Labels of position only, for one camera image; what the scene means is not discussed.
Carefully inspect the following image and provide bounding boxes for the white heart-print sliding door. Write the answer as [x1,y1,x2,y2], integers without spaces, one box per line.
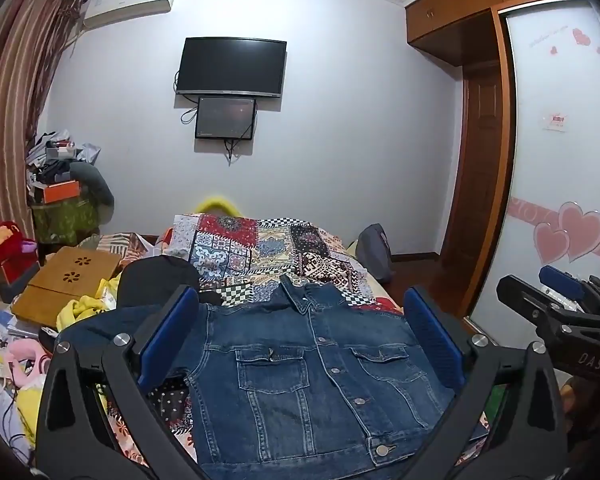
[467,0,600,347]

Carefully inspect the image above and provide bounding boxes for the grey neck pillow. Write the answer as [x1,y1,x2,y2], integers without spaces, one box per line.
[69,160,115,209]

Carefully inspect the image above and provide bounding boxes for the small black wall monitor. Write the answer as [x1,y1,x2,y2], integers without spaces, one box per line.
[194,96,257,141]

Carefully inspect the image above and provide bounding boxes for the blue denim jacket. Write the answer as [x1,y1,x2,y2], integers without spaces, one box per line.
[55,275,473,471]

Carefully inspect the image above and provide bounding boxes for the orange box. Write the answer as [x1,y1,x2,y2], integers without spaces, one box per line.
[34,180,83,205]

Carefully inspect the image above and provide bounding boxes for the wooden overhead cabinet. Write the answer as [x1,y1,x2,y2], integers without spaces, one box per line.
[404,0,587,67]

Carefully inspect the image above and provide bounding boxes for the pink plush toy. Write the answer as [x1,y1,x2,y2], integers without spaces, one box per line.
[5,339,54,387]

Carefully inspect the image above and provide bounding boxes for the green patterned box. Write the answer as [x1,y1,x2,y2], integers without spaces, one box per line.
[30,195,102,244]

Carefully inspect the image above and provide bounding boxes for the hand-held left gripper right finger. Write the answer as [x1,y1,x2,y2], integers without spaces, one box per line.
[402,286,568,480]

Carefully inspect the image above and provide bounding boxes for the black wall television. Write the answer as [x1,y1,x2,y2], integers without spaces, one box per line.
[176,36,288,98]

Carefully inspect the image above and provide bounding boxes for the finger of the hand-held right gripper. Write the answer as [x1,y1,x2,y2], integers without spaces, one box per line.
[538,265,589,301]
[496,274,576,337]

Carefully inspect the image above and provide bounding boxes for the striped brown curtain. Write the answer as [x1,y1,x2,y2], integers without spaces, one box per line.
[0,0,87,303]

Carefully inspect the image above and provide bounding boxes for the pile of household clutter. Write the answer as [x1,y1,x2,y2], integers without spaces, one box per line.
[25,130,102,196]

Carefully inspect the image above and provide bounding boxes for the patchwork patterned bedspread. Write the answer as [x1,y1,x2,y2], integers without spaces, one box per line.
[97,212,491,467]

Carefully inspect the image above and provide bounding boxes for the yellow curved cushion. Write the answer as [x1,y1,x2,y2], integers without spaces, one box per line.
[196,196,241,219]

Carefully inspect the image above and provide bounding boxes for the red plush toy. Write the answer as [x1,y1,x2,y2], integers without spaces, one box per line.
[0,220,37,267]

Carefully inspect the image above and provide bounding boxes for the black garment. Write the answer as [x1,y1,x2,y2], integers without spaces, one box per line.
[116,255,224,309]

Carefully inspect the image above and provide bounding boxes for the white plastic bags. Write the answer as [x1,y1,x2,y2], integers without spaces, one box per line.
[0,310,37,461]

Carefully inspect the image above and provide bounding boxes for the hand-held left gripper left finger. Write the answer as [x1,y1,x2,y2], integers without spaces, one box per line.
[34,284,216,480]

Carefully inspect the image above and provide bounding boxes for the yellow garment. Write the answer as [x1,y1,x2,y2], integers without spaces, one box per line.
[55,275,122,334]

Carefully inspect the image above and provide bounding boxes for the wooden lap table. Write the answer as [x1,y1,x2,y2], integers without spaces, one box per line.
[11,246,124,334]

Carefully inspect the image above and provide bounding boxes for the black television cable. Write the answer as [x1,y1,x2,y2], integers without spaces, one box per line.
[173,72,199,125]

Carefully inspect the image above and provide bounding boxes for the white air conditioner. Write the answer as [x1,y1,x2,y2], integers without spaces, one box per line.
[82,0,179,30]

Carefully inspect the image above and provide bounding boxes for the grey backpack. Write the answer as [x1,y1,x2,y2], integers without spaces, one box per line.
[356,223,395,284]

